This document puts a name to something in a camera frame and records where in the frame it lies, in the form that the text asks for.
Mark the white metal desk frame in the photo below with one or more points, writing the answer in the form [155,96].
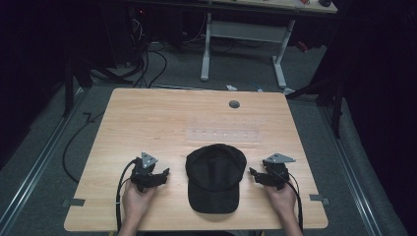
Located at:
[244,32]

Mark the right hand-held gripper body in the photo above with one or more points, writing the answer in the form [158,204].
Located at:
[277,172]

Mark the black computer mouse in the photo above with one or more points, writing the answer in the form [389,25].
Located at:
[325,2]

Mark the clear plastic strip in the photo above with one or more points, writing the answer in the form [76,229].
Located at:
[223,134]

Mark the aluminium floor rail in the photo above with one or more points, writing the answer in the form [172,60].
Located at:
[36,167]
[350,170]

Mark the grey tape piece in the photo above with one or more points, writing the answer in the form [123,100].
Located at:
[318,198]
[73,202]

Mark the person's left hand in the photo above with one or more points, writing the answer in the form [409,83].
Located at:
[136,200]

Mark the red object under desk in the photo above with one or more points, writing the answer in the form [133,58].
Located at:
[302,46]

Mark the white plug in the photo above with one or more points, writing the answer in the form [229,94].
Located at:
[231,88]

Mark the black baseball cap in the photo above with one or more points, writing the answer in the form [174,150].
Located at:
[214,175]

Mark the person's right hand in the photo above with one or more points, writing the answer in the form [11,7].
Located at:
[282,198]

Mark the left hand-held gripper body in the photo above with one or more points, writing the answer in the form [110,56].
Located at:
[143,170]

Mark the black metal stand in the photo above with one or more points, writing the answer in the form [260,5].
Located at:
[334,101]
[70,85]

